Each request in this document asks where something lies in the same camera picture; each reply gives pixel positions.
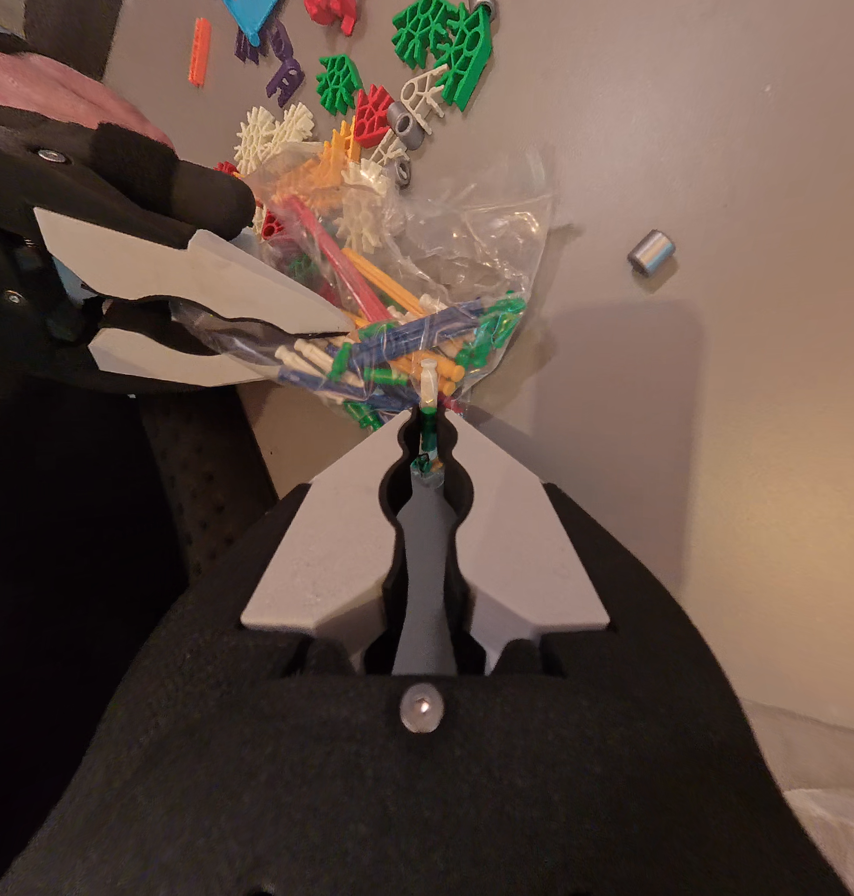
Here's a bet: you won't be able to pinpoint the red bow-tie connector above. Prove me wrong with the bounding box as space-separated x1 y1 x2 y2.
304 0 359 37

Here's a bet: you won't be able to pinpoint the scattered loose plastic connectors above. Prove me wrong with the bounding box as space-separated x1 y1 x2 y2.
213 0 494 239

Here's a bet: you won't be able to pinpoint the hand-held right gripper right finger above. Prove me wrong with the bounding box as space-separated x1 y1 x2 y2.
441 412 611 674

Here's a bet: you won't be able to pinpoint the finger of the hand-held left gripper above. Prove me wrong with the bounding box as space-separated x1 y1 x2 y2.
32 206 356 337
86 323 268 389

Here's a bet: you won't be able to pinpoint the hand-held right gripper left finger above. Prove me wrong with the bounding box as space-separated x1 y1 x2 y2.
240 409 419 674

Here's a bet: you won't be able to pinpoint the grey cylindrical spacer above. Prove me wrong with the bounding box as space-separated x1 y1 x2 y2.
626 230 676 277

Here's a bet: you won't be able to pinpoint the clear bag of small parts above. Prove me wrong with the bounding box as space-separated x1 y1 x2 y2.
780 784 854 896

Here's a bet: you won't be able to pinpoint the cyan flat toy piece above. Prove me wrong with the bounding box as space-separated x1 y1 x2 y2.
220 0 288 46

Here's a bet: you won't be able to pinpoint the person's left hand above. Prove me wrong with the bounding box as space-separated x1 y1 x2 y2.
0 48 177 148

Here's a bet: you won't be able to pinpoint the person's black clothing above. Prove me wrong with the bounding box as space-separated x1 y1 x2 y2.
0 392 190 896

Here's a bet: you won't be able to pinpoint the clear bag of colourful rods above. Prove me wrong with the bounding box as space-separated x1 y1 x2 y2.
168 150 555 484

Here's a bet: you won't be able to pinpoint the person's left forearm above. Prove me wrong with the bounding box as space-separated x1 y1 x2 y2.
0 0 125 81

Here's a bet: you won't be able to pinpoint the small orange toy piece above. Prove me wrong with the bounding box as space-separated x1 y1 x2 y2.
188 17 212 88

